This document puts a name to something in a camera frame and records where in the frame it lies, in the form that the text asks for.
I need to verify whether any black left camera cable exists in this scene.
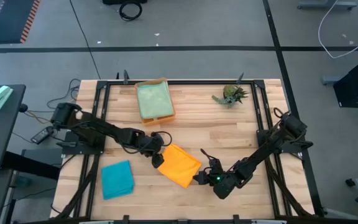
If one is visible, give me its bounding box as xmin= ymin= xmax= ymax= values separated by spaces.
xmin=150 ymin=131 xmax=173 ymax=147

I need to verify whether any white cable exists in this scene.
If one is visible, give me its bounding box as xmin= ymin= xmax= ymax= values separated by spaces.
xmin=318 ymin=0 xmax=358 ymax=59

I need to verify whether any green microfiber towel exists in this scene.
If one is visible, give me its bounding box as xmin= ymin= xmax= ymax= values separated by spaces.
xmin=136 ymin=81 xmax=174 ymax=121

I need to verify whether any orange translucent plastic bin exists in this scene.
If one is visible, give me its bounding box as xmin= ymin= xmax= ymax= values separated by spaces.
xmin=134 ymin=77 xmax=177 ymax=126

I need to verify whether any black equipment box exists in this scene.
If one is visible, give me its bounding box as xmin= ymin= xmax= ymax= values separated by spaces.
xmin=102 ymin=0 xmax=148 ymax=6

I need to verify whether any black power adapter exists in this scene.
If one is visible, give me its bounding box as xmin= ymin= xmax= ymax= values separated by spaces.
xmin=29 ymin=126 xmax=54 ymax=145

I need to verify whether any small potted succulent plant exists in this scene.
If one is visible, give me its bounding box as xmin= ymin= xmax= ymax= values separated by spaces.
xmin=211 ymin=84 xmax=250 ymax=108

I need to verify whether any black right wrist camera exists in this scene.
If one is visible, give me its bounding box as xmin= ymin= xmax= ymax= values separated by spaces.
xmin=208 ymin=157 xmax=224 ymax=174

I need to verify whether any teal microfiber towel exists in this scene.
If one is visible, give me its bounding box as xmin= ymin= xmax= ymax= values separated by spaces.
xmin=100 ymin=160 xmax=135 ymax=200

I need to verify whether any coiled black cable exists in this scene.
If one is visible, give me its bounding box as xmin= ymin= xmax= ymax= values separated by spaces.
xmin=118 ymin=1 xmax=143 ymax=22

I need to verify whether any orange microfiber towel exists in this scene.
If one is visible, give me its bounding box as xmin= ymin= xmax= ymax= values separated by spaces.
xmin=157 ymin=143 xmax=203 ymax=189

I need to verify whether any gray desk foot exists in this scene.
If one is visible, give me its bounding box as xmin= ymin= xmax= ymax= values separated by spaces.
xmin=321 ymin=75 xmax=341 ymax=85
xmin=296 ymin=0 xmax=358 ymax=10

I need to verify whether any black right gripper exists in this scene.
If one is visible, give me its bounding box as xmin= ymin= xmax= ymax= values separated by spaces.
xmin=192 ymin=169 xmax=239 ymax=200

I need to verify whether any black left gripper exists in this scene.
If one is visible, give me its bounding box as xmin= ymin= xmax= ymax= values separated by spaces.
xmin=135 ymin=132 xmax=165 ymax=169

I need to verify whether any black aluminium table frame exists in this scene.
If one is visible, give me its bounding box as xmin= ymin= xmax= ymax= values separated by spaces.
xmin=54 ymin=70 xmax=326 ymax=224

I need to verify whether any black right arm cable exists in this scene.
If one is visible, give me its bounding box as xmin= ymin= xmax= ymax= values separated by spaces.
xmin=273 ymin=107 xmax=291 ymax=121

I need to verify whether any yellow power cable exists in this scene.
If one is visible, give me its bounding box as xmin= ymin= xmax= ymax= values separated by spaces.
xmin=26 ymin=99 xmax=76 ymax=124

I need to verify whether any black mat with orange stripes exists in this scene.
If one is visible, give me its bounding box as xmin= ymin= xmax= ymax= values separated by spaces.
xmin=0 ymin=0 xmax=42 ymax=44

